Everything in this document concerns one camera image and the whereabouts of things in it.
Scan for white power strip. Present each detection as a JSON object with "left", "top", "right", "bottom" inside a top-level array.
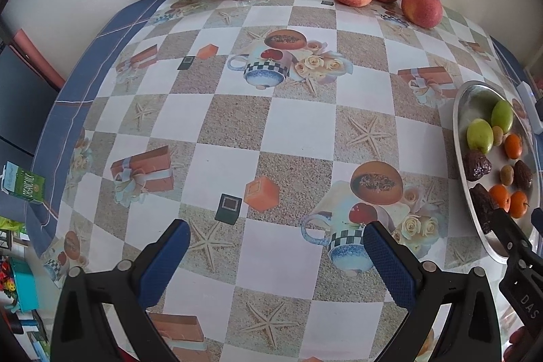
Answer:
[{"left": 518, "top": 82, "right": 539, "bottom": 134}]

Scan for round metal plate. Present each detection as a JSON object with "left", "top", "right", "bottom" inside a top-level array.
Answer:
[{"left": 452, "top": 80, "right": 543, "bottom": 261}]

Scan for person's right hand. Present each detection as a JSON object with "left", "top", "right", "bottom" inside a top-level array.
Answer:
[{"left": 502, "top": 325, "right": 531, "bottom": 362}]

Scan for dried red date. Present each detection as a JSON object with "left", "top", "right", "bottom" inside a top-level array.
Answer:
[
  {"left": 513, "top": 160, "right": 533, "bottom": 190},
  {"left": 463, "top": 151, "right": 493, "bottom": 182},
  {"left": 469, "top": 183, "right": 495, "bottom": 235}
]

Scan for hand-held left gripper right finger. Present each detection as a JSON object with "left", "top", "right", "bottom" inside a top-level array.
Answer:
[{"left": 363, "top": 220, "right": 503, "bottom": 362}]

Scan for teal plastic bin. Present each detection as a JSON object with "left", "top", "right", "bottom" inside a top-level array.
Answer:
[{"left": 8, "top": 259, "right": 41, "bottom": 312}]

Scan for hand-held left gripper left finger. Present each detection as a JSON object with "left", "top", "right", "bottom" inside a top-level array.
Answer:
[{"left": 50, "top": 218, "right": 191, "bottom": 362}]

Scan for dark grey chair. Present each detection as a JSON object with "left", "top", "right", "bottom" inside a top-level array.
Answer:
[{"left": 0, "top": 27, "right": 65, "bottom": 159}]

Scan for small orange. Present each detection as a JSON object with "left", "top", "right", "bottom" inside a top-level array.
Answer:
[
  {"left": 489, "top": 184, "right": 512, "bottom": 212},
  {"left": 509, "top": 191, "right": 529, "bottom": 219},
  {"left": 504, "top": 133, "right": 524, "bottom": 159}
]

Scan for green carton box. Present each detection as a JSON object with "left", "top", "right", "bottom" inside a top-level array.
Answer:
[{"left": 0, "top": 161, "right": 45, "bottom": 205}]

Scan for green jujube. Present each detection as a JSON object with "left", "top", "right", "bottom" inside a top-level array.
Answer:
[
  {"left": 491, "top": 99, "right": 515, "bottom": 133},
  {"left": 467, "top": 118, "right": 494, "bottom": 154}
]

